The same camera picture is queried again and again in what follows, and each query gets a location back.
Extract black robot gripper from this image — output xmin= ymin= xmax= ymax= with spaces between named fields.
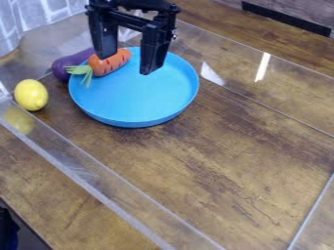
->
xmin=86 ymin=0 xmax=181 ymax=75

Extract orange toy carrot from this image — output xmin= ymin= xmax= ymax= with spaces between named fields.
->
xmin=66 ymin=48 xmax=132 ymax=86

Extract yellow toy lemon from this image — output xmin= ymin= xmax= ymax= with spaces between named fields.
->
xmin=15 ymin=79 xmax=48 ymax=111

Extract blue round plastic tray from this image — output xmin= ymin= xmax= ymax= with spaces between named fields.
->
xmin=68 ymin=47 xmax=199 ymax=128

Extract purple toy eggplant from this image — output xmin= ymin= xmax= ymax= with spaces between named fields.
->
xmin=51 ymin=48 xmax=94 ymax=82

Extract clear acrylic enclosure walls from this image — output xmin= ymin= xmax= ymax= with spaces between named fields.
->
xmin=0 ymin=6 xmax=334 ymax=250

